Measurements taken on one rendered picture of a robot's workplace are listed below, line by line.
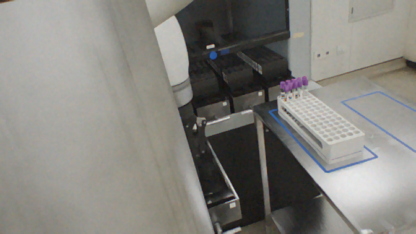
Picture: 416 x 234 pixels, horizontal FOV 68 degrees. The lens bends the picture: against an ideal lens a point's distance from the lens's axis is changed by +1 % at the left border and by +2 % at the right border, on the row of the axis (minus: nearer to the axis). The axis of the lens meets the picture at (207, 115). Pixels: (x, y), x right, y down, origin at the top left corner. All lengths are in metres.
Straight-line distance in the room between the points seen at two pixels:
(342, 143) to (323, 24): 2.05
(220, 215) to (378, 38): 2.65
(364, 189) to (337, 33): 2.23
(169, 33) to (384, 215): 0.57
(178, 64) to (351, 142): 0.47
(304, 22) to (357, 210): 0.84
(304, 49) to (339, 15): 1.50
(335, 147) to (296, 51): 0.65
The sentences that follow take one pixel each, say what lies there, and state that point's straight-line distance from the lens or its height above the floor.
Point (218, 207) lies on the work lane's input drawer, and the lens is 0.78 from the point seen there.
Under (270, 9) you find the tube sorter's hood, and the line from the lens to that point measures 1.26.
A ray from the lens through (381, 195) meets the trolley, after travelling 0.79.
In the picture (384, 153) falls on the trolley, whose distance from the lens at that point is 0.91.
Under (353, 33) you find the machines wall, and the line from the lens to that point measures 3.01.
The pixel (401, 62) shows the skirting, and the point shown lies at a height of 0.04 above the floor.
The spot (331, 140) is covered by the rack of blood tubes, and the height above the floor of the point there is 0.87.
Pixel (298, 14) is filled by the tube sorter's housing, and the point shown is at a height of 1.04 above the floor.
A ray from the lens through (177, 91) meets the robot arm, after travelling 0.68.
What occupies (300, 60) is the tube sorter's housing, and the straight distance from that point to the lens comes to 1.40.
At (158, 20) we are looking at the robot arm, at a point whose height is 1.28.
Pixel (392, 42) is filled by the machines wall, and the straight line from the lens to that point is 3.34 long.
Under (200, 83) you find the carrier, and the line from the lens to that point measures 1.23.
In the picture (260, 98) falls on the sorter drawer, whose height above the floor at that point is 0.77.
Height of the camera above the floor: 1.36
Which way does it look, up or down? 30 degrees down
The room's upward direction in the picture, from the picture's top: 11 degrees counter-clockwise
